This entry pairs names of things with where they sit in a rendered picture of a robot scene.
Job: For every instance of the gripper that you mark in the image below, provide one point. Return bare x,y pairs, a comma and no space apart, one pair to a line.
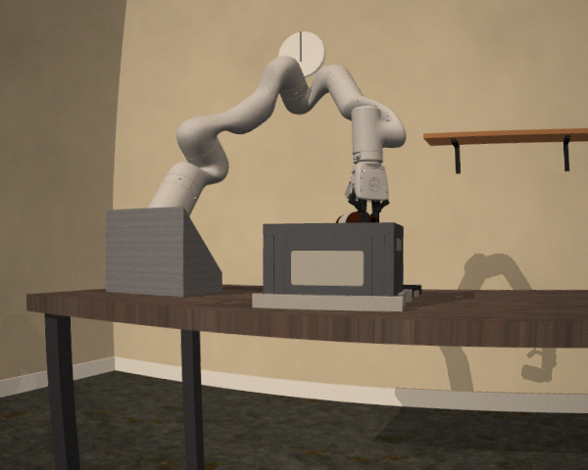
370,182

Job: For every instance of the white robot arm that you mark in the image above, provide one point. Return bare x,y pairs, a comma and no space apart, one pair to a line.
373,128

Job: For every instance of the dark grey crate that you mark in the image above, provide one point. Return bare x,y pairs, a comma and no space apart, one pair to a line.
335,259

